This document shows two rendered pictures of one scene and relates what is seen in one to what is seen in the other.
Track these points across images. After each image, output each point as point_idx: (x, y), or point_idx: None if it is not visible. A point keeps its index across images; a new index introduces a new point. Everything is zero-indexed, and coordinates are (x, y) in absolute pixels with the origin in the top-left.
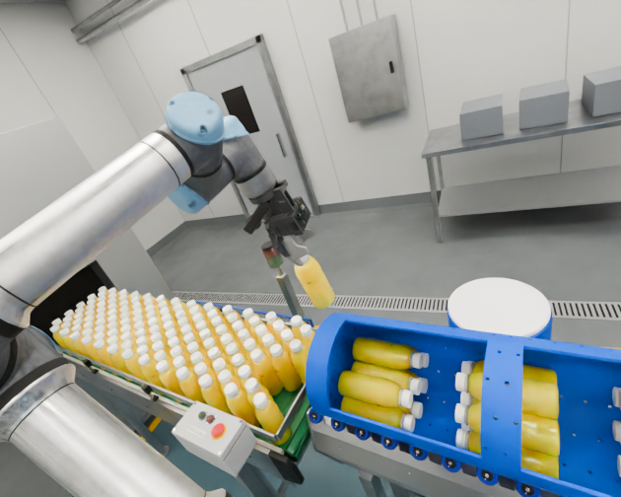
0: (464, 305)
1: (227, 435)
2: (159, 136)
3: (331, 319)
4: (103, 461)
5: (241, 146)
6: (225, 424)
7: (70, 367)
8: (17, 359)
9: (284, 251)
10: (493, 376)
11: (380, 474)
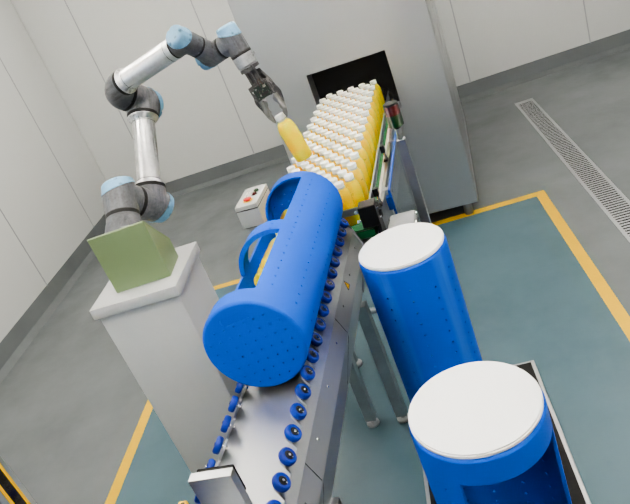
0: (396, 232)
1: (246, 203)
2: (165, 41)
3: (299, 173)
4: (138, 145)
5: (225, 42)
6: (252, 199)
7: (151, 113)
8: (135, 102)
9: (261, 109)
10: (257, 228)
11: None
